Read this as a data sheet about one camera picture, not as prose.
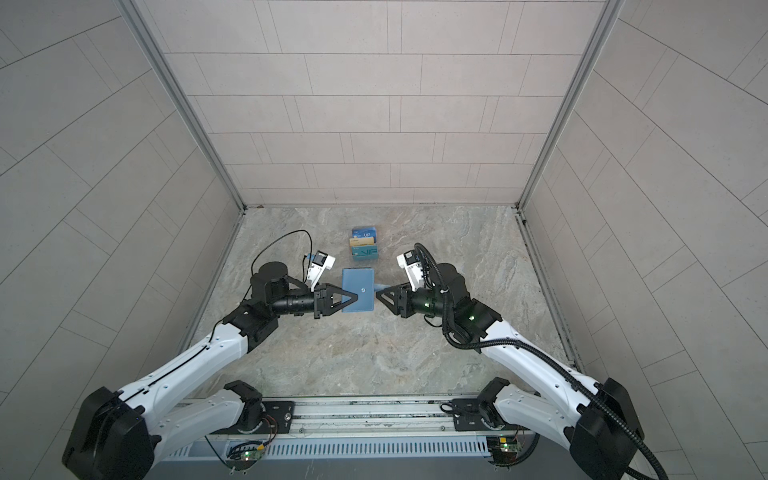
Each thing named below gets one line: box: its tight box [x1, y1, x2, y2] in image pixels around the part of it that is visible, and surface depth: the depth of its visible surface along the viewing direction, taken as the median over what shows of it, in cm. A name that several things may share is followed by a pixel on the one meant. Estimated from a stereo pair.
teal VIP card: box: [352, 246, 379, 261], surface depth 101 cm
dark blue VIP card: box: [352, 227, 377, 239], surface depth 104 cm
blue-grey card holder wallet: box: [342, 267, 375, 313], surface depth 69 cm
